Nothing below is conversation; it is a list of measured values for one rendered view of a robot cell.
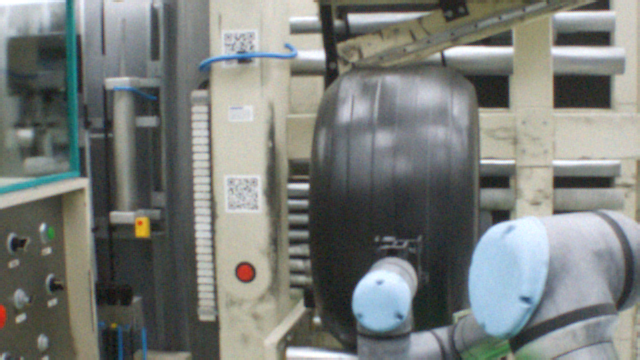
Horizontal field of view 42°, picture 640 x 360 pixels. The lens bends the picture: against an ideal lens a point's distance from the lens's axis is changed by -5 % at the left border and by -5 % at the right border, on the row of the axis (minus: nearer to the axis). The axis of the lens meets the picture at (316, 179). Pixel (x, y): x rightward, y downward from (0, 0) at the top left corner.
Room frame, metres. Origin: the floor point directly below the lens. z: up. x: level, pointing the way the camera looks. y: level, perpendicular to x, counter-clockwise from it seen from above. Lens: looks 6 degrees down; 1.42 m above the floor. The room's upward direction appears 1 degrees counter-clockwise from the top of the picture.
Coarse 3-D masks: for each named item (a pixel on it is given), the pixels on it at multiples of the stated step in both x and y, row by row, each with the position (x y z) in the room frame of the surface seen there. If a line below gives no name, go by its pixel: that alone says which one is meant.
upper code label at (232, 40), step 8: (224, 32) 1.76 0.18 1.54; (232, 32) 1.76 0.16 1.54; (240, 32) 1.75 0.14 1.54; (248, 32) 1.75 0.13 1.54; (256, 32) 1.75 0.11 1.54; (224, 40) 1.76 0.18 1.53; (232, 40) 1.76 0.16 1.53; (240, 40) 1.75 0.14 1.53; (248, 40) 1.75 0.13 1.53; (256, 40) 1.75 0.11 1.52; (224, 48) 1.76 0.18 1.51; (232, 48) 1.76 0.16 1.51; (240, 48) 1.75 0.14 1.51; (248, 48) 1.75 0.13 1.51; (256, 48) 1.75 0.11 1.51; (224, 64) 1.76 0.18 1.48; (232, 64) 1.76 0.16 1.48; (240, 64) 1.75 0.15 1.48; (248, 64) 1.75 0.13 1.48; (256, 64) 1.75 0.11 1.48
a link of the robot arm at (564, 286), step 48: (480, 240) 0.89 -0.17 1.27; (528, 240) 0.82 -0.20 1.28; (576, 240) 0.84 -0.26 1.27; (624, 240) 0.87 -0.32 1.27; (480, 288) 0.87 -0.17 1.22; (528, 288) 0.80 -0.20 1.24; (576, 288) 0.81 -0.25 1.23; (624, 288) 0.86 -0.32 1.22; (528, 336) 0.81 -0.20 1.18; (576, 336) 0.79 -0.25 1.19
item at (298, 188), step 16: (288, 192) 2.15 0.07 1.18; (304, 192) 2.14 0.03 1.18; (288, 208) 2.14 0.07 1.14; (304, 208) 2.13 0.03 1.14; (288, 224) 2.16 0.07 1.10; (304, 224) 2.15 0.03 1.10; (304, 240) 2.14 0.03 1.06; (304, 256) 2.27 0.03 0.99; (304, 272) 2.27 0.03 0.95; (304, 288) 2.27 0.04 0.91
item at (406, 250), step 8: (376, 240) 1.35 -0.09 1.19; (384, 240) 1.35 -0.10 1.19; (392, 240) 1.35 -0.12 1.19; (400, 240) 1.39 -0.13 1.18; (408, 240) 1.38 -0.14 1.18; (376, 248) 1.36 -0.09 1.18; (384, 248) 1.29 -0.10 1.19; (392, 248) 1.29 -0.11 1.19; (400, 248) 1.28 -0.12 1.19; (408, 248) 1.34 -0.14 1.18; (376, 256) 1.35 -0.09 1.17; (384, 256) 1.29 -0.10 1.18; (392, 256) 1.30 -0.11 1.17; (400, 256) 1.28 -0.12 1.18; (408, 256) 1.34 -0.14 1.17; (416, 256) 1.34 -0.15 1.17; (408, 264) 1.28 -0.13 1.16; (416, 264) 1.34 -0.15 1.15; (416, 272) 1.34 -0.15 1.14; (416, 288) 1.34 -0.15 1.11
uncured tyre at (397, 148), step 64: (320, 128) 1.61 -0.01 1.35; (384, 128) 1.55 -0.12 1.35; (448, 128) 1.54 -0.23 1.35; (320, 192) 1.54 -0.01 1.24; (384, 192) 1.50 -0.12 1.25; (448, 192) 1.49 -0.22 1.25; (320, 256) 1.54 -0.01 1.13; (448, 256) 1.48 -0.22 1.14; (320, 320) 1.65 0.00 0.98; (448, 320) 1.54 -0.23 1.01
